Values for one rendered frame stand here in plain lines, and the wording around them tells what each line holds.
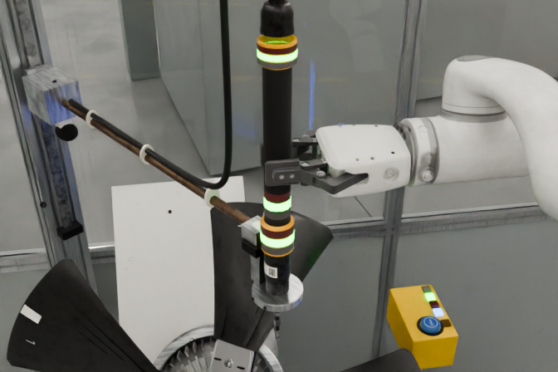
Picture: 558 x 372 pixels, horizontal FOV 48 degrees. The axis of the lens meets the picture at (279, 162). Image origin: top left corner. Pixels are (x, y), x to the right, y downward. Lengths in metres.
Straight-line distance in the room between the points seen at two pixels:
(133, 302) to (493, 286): 1.20
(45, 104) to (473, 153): 0.78
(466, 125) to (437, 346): 0.70
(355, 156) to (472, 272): 1.31
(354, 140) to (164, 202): 0.59
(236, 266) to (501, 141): 0.48
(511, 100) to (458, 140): 0.09
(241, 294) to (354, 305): 0.94
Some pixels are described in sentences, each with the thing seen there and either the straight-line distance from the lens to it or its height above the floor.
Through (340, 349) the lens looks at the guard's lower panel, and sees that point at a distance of 2.07.
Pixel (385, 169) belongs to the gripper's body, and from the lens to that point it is 0.74.
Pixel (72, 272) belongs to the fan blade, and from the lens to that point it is 1.00.
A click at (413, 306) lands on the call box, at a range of 1.43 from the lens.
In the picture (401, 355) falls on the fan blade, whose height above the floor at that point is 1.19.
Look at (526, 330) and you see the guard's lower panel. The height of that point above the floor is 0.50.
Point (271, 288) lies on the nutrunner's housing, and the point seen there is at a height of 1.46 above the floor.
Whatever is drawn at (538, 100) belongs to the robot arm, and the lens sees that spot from 0.71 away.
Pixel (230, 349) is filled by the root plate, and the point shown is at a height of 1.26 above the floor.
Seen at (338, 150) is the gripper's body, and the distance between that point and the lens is 0.74.
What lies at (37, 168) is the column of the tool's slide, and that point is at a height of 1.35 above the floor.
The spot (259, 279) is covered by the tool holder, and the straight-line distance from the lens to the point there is 0.87.
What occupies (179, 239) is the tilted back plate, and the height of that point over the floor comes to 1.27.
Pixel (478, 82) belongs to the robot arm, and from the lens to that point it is 0.74.
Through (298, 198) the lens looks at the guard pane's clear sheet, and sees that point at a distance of 1.67.
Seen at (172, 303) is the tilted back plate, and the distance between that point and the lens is 1.26.
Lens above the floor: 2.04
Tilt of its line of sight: 31 degrees down
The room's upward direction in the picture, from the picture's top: straight up
